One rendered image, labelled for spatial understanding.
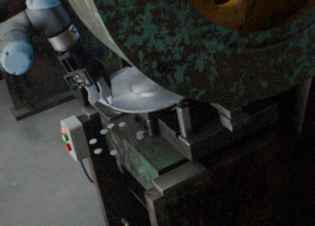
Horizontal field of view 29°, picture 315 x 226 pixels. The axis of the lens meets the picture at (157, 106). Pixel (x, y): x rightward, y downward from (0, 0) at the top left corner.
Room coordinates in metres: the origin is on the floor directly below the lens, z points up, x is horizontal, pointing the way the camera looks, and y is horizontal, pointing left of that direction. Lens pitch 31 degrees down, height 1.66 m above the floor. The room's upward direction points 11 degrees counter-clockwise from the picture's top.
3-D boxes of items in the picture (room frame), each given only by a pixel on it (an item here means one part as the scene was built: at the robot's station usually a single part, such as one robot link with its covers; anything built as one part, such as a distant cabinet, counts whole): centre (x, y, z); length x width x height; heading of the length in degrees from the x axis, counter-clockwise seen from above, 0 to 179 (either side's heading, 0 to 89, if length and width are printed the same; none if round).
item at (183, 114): (1.40, -0.07, 0.75); 0.03 x 0.03 x 0.10; 23
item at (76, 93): (1.80, 0.22, 0.62); 0.10 x 0.06 x 0.20; 23
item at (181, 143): (1.61, -0.11, 0.68); 0.45 x 0.30 x 0.06; 23
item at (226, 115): (1.45, -0.18, 0.76); 0.17 x 0.06 x 0.10; 23
